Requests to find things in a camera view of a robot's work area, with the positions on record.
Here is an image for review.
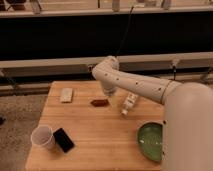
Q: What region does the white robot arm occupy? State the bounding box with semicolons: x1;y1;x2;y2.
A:
92;56;213;171

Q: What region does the green ceramic bowl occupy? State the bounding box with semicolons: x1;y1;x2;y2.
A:
137;122;162;162

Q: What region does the small white plastic bottle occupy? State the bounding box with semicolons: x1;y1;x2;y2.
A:
121;93;138;115

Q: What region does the white rectangular sponge block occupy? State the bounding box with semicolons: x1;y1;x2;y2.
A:
60;88;73;103

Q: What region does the black smartphone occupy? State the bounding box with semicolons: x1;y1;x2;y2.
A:
53;128;74;153

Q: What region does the white paper cup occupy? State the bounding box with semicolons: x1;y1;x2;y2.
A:
31;125;55;149

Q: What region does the black hanging cable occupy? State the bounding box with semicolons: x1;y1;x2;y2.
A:
114;4;136;58

